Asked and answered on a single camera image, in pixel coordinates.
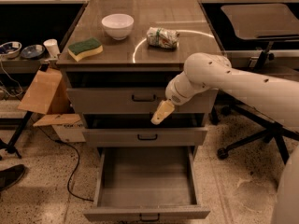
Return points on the grey top drawer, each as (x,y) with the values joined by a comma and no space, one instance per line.
(132,101)

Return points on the dark blue plate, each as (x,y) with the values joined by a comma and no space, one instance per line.
(34,52)

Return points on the black shoe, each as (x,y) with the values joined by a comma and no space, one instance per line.
(11,176)

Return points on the grey drawer cabinet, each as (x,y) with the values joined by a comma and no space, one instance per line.
(132,62)

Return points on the white paper cup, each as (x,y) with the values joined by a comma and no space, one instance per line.
(52,47)

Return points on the cardboard box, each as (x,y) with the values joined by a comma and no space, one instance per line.
(47,96)

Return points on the green yellow sponge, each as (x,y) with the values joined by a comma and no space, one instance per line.
(85,48)

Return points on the blue white bowl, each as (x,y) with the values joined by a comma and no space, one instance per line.
(10,50)

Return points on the grey middle drawer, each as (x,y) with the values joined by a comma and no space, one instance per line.
(155,137)

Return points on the black tripod stand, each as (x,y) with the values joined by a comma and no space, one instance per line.
(20,124)

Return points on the crushed green white can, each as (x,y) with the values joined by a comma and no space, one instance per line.
(162,38)

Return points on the black office chair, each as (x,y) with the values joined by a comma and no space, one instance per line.
(239,28)

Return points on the grey drawer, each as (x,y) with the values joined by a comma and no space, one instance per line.
(155,137)
(146,184)
(132,101)

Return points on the white ceramic bowl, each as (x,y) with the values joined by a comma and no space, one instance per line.
(118,26)

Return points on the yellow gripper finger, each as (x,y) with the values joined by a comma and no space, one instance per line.
(164,109)

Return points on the grey bottom drawer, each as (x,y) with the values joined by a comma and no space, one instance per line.
(146,184)

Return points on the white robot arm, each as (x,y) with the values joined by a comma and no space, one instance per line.
(275,97)

